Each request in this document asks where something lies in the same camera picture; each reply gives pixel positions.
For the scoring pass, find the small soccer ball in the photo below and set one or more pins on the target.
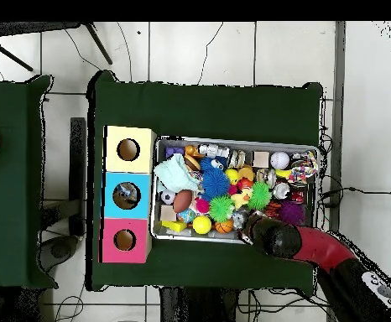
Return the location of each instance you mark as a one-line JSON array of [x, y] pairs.
[[167, 197]]

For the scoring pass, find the mint green cloth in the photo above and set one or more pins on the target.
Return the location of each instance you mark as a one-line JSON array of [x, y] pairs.
[[177, 174]]

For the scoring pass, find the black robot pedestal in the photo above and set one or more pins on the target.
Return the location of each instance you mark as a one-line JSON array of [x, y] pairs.
[[195, 307]]

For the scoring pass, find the wooden box with three holes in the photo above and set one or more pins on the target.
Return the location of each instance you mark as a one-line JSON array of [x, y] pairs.
[[145, 164]]

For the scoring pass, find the dark green side table cloth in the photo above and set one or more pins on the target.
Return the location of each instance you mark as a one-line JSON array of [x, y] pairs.
[[11, 234]]

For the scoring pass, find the yellow foam ball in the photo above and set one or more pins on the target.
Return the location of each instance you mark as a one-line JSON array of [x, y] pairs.
[[202, 224]]

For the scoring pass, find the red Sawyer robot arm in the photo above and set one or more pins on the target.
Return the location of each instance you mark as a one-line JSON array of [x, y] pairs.
[[323, 248]]

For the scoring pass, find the black tripod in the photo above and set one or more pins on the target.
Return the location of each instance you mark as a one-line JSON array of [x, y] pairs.
[[31, 27]]

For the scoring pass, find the purple spiky ball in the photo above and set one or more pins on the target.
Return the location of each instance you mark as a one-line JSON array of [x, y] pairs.
[[291, 213]]

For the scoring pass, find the shallow metal mesh bin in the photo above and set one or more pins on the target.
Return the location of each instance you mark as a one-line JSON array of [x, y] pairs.
[[246, 147]]

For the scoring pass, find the toy hamburger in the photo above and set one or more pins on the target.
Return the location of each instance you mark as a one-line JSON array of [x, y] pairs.
[[192, 162]]

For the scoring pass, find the green spiky ball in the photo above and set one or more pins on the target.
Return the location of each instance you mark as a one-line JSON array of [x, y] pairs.
[[259, 196]]

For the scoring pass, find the yellow plush duck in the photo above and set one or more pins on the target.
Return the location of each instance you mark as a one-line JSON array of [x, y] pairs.
[[242, 199]]

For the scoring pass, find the silver toy robot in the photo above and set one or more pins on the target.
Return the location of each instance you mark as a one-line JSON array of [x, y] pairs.
[[214, 151]]

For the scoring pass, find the crushed clear plastic bottle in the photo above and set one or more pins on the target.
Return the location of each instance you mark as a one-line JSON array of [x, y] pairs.
[[239, 218]]

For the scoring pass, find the grey stand base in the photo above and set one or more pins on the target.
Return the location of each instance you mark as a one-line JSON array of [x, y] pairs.
[[59, 251]]

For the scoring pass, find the clear bottle with blue label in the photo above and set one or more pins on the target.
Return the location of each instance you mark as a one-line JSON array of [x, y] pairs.
[[125, 192]]

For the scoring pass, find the black panel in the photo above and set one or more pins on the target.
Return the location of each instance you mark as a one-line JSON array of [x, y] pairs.
[[78, 167]]

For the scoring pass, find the blue spiky ball with eyes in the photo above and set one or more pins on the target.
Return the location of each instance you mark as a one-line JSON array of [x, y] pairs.
[[214, 163]]

